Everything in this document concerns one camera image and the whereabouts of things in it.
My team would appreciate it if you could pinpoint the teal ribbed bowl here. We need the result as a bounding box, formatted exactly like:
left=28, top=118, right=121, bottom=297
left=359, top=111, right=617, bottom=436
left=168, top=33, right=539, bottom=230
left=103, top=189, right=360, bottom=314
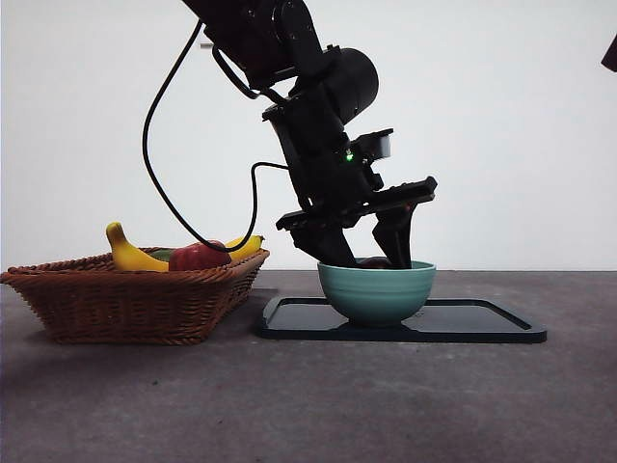
left=316, top=259, right=438, bottom=329

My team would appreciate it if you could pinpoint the black rectangular tray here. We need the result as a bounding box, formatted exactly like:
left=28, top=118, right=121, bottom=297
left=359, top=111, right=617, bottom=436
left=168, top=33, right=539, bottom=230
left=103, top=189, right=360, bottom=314
left=255, top=295, right=550, bottom=344

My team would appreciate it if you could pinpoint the red bell pepper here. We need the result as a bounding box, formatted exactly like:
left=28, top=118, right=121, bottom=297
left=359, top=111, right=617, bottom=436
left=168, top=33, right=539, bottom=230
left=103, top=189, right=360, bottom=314
left=168, top=240, right=232, bottom=272

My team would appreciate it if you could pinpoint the yellow banana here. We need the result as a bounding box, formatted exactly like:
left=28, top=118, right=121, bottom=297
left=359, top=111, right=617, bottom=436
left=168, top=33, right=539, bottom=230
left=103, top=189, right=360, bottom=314
left=105, top=222, right=266, bottom=273

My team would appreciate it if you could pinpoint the brown wicker basket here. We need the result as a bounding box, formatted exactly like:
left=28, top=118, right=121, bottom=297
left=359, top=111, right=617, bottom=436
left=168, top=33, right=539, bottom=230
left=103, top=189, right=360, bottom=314
left=0, top=248, right=271, bottom=345

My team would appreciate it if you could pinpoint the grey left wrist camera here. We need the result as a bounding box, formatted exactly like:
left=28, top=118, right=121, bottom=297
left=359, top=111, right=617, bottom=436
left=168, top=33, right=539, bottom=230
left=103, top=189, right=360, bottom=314
left=349, top=128, right=394, bottom=163

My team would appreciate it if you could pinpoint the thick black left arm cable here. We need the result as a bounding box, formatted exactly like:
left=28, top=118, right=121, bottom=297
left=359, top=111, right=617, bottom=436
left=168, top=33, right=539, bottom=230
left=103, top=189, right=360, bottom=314
left=210, top=43, right=283, bottom=103

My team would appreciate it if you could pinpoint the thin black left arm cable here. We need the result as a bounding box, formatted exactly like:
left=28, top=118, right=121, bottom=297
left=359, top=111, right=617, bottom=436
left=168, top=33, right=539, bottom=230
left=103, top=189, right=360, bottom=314
left=142, top=21, right=291, bottom=253

